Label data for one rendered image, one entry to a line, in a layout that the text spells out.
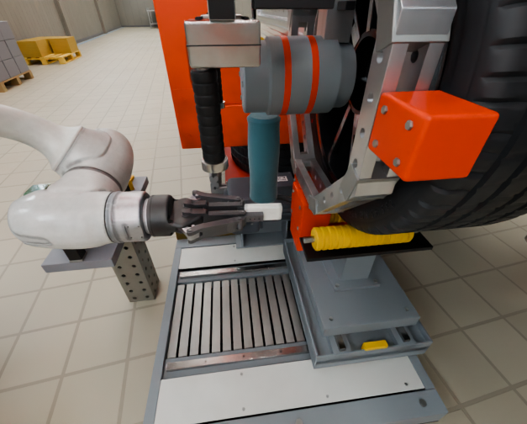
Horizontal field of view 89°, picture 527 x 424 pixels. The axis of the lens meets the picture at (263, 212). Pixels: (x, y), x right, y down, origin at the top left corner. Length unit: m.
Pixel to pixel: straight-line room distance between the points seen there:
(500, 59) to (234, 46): 0.28
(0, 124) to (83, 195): 0.18
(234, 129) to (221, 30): 0.72
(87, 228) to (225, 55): 0.33
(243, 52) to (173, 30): 0.65
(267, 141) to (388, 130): 0.43
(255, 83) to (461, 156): 0.35
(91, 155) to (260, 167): 0.40
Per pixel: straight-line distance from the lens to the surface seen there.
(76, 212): 0.51
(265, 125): 0.70
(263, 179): 0.77
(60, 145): 0.62
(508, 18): 0.38
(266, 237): 1.28
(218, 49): 0.39
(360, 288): 0.97
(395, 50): 0.36
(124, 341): 1.19
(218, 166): 0.44
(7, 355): 1.38
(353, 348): 0.94
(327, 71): 0.55
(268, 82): 0.53
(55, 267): 0.87
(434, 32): 0.38
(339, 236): 0.66
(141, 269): 1.11
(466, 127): 0.32
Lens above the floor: 0.96
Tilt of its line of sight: 37 degrees down
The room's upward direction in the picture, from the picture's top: straight up
